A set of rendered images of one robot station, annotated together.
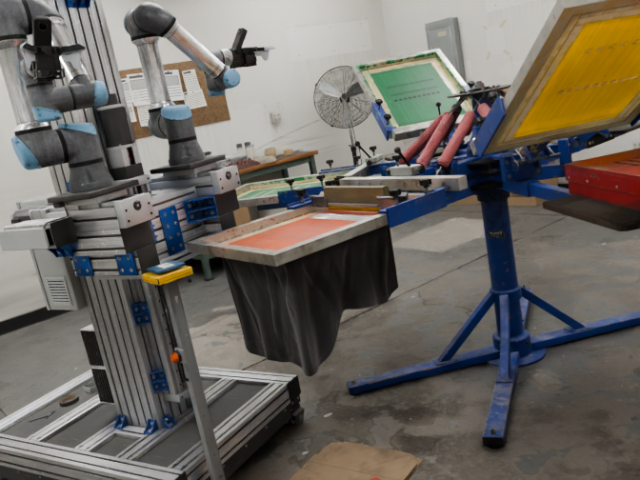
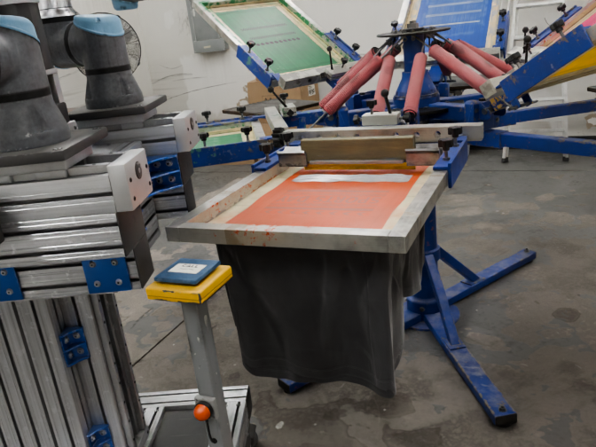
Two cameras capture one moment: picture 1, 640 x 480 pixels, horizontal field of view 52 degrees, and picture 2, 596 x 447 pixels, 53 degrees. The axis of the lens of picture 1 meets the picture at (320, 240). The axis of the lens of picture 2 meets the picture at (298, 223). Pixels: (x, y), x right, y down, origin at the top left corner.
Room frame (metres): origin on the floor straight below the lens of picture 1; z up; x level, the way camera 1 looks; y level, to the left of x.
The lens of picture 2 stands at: (1.04, 0.86, 1.44)
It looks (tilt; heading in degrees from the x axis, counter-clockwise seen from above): 19 degrees down; 332
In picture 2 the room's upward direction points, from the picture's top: 7 degrees counter-clockwise
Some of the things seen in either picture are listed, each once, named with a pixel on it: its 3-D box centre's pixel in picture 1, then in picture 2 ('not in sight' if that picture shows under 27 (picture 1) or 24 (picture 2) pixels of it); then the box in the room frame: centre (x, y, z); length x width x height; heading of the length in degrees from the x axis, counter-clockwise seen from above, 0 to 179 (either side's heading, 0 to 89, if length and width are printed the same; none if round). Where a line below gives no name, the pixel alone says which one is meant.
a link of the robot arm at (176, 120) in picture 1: (177, 121); (99, 40); (2.71, 0.48, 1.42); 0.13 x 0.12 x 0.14; 33
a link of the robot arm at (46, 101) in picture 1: (50, 101); not in sight; (2.00, 0.71, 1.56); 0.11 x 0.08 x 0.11; 121
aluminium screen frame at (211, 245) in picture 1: (315, 222); (334, 186); (2.39, 0.00, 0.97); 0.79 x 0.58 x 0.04; 127
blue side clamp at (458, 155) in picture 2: (413, 207); (451, 161); (2.31, -0.35, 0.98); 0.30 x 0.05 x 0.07; 127
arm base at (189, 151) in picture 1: (185, 150); (111, 85); (2.70, 0.47, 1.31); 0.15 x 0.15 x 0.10
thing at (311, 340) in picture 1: (351, 292); (408, 276); (2.19, -0.08, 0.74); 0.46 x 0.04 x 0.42; 127
